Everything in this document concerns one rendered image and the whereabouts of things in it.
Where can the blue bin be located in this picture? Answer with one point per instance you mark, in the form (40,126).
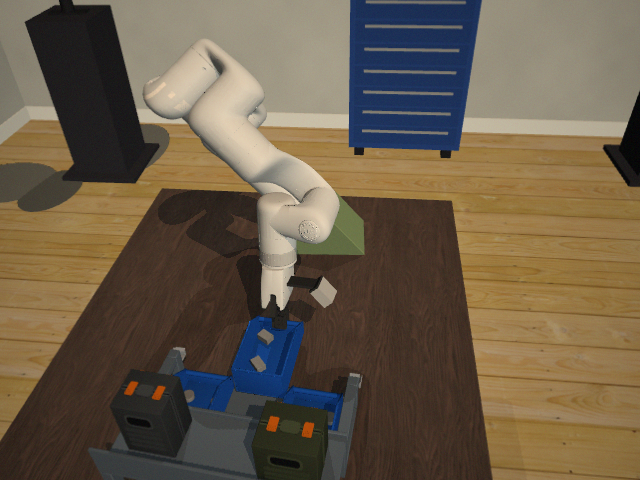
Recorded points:
(279,356)
(205,386)
(332,402)

